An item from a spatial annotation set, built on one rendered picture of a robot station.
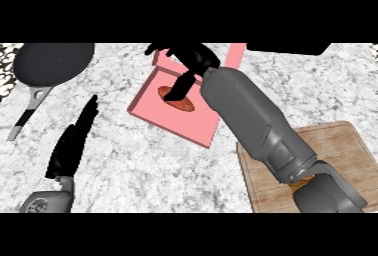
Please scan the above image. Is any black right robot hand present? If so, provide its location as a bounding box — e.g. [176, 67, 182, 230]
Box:
[144, 43, 222, 102]

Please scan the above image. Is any orange sweet potato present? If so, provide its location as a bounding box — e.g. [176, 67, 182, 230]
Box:
[157, 85, 197, 113]

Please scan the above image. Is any pink cutting board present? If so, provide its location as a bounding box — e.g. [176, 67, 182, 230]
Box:
[126, 43, 249, 150]

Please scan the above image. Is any brown cardboard box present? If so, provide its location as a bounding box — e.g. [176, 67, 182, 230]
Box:
[235, 120, 378, 214]

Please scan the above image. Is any dark grey frying pan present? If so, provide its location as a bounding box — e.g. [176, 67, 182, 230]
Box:
[6, 43, 96, 142]

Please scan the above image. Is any black and white patterned object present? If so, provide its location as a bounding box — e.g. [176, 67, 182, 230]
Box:
[0, 43, 26, 103]

